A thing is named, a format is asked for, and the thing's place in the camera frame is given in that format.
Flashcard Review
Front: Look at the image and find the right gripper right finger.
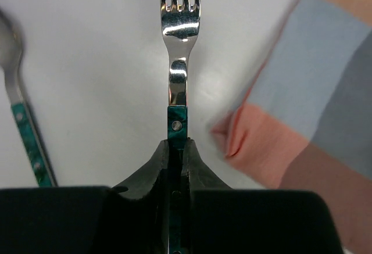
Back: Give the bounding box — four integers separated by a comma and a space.
181, 138, 231, 191

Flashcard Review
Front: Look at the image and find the spoon with teal handle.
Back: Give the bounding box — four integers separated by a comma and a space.
1, 12, 58, 187

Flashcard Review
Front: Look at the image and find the orange grey checkered cloth napkin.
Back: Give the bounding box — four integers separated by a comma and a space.
212, 0, 371, 253

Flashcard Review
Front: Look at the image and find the fork with teal handle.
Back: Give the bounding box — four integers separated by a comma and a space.
160, 0, 201, 253

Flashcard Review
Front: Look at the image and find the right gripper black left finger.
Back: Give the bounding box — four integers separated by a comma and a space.
112, 140, 169, 201

